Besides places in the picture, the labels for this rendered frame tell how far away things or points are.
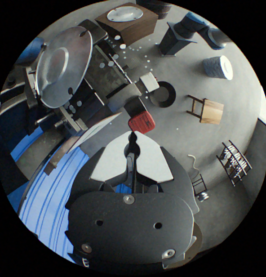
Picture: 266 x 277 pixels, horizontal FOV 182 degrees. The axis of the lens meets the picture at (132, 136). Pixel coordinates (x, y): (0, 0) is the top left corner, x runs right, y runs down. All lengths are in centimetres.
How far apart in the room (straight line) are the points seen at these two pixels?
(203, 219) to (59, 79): 670
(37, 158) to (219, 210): 693
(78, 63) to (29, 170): 42
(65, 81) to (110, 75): 17
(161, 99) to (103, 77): 78
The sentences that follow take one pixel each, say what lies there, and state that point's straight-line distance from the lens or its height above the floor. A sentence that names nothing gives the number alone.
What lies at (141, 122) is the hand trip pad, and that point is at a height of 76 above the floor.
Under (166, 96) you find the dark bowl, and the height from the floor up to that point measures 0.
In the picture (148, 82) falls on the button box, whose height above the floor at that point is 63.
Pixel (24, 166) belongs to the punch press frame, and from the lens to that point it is 45.
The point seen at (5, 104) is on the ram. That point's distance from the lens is 26.
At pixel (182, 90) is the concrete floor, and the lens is 111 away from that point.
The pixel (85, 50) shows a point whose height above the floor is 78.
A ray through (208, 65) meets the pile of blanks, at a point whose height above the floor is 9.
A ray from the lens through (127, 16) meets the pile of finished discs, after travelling 95.
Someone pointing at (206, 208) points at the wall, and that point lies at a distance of 647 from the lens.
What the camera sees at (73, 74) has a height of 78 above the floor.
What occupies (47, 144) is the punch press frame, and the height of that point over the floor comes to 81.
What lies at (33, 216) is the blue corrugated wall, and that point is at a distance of 149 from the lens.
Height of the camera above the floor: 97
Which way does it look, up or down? 57 degrees down
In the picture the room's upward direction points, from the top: 173 degrees counter-clockwise
